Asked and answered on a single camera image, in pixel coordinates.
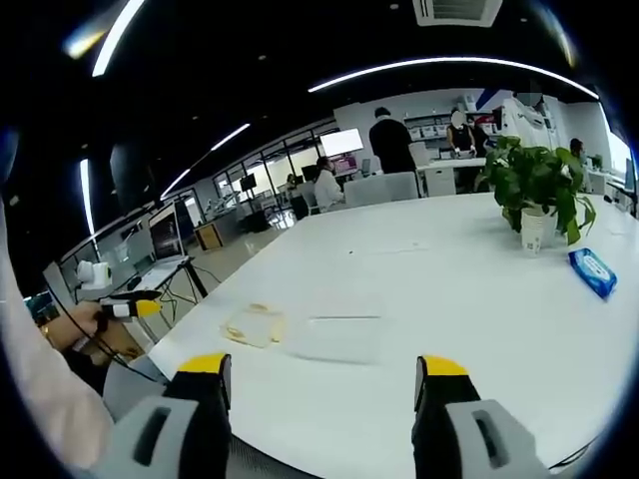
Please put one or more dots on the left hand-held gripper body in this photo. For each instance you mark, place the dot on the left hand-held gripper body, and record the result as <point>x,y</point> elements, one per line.
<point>92,279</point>

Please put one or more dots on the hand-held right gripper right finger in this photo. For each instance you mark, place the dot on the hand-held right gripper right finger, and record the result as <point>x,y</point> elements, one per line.
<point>449,429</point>

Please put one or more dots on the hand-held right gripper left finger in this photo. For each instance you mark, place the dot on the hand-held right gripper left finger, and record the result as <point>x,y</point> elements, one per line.
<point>185,429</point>

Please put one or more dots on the person's left hand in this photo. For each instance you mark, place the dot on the person's left hand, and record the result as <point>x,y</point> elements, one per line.
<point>84,319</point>

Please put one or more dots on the white side desk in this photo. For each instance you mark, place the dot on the white side desk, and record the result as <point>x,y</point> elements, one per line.
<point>160,274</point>

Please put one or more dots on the grey office chair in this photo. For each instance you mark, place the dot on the grey office chair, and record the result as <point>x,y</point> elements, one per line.
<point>131,394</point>

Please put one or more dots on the dark computer monitor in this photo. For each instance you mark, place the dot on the dark computer monitor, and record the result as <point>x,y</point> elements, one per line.
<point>167,234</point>

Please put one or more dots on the ceiling light strip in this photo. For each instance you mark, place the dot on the ceiling light strip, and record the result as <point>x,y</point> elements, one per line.
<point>88,199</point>
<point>449,62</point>
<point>199,162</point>
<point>117,37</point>

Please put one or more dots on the wooden box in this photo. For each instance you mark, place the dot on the wooden box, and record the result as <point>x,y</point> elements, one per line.
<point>208,236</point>

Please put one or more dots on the clear plastic sheet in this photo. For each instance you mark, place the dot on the clear plastic sheet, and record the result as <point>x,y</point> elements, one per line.
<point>344,334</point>

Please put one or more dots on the blue wet wipes pack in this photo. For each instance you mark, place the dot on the blue wet wipes pack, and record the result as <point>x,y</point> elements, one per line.
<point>593,272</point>

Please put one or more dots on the white paper cup pot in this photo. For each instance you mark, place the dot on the white paper cup pot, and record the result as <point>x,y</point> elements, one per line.
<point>538,234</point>

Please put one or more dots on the white drawer cabinet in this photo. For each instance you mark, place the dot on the white drawer cabinet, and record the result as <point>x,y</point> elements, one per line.
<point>440,180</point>

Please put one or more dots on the grey chair back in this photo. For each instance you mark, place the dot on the grey chair back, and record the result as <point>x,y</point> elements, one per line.
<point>382,188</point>

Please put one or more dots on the bright computer monitor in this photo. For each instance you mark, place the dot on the bright computer monitor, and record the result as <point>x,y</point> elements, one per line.
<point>342,141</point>

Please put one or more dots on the green potted plant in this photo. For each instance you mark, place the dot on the green potted plant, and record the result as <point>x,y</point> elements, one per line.
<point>534,169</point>

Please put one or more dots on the ceiling air vent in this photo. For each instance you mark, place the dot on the ceiling air vent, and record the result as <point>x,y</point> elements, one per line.
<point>456,12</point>

